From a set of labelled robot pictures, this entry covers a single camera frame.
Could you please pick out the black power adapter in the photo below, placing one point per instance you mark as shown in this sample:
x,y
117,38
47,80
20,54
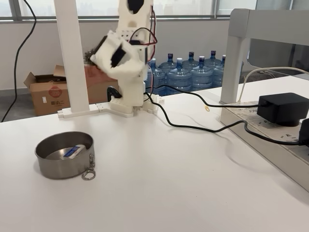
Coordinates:
x,y
280,108

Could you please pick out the small white and blue box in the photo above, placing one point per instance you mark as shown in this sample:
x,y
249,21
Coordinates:
x,y
73,151

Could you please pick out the yellow paper clip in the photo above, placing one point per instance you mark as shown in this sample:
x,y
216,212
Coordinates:
x,y
206,108

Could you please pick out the long white power strip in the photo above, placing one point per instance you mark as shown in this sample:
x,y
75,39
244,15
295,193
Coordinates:
x,y
265,135

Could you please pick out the white desk shelf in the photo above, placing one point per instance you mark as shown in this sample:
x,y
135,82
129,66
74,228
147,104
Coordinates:
x,y
235,60

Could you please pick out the white upright post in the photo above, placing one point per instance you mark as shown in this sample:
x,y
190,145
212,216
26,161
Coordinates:
x,y
72,60

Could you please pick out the open brown cardboard box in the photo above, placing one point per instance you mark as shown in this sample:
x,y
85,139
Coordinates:
x,y
48,99

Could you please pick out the tinsel christmas wreath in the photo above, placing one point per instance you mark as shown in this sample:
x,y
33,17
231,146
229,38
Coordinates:
x,y
88,56

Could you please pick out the black table clamp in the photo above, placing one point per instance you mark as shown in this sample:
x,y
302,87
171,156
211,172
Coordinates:
x,y
112,91

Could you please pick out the round metal bowl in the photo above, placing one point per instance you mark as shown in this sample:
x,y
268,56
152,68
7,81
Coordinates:
x,y
60,168

